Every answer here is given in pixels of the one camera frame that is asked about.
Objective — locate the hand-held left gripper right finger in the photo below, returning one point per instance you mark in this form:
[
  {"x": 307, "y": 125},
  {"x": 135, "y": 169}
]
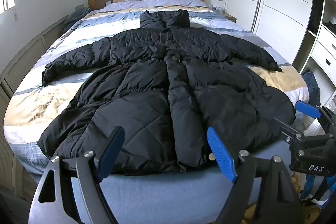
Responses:
[{"x": 219, "y": 150}]

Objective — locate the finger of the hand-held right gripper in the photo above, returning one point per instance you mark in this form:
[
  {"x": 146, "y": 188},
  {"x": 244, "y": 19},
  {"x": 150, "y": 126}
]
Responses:
[
  {"x": 288, "y": 130},
  {"x": 307, "y": 108}
]

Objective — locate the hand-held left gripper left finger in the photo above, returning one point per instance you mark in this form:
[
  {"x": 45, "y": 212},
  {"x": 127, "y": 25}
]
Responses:
[{"x": 111, "y": 150}]

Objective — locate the black puffer coat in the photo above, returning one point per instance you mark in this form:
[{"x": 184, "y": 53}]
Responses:
[{"x": 147, "y": 98}]

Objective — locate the blue jeans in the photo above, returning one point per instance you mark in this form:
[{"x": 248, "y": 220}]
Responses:
[{"x": 312, "y": 85}]

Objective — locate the blue and white bag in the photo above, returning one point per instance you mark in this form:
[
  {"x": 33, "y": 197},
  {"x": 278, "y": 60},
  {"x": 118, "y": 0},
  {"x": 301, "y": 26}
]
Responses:
[{"x": 316, "y": 190}]

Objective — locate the white shelf unit with drawers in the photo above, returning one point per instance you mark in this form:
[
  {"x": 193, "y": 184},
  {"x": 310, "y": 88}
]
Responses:
[{"x": 324, "y": 43}]

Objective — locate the blue bed sheet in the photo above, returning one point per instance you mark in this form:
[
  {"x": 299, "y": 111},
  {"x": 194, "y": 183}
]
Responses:
[{"x": 162, "y": 195}]

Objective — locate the yellow cloth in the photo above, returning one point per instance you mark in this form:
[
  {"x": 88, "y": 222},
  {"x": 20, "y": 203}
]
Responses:
[{"x": 250, "y": 214}]

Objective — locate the striped duvet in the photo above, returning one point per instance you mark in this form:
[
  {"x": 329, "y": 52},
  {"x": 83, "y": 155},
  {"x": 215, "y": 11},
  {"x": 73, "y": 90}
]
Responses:
[{"x": 47, "y": 98}]

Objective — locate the wooden nightstand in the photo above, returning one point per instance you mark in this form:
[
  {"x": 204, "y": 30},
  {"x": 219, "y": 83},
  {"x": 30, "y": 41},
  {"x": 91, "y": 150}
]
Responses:
[{"x": 229, "y": 17}]

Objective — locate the dark blue blanket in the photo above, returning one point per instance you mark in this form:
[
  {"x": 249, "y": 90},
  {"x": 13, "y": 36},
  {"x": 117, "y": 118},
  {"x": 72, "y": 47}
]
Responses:
[{"x": 76, "y": 16}]

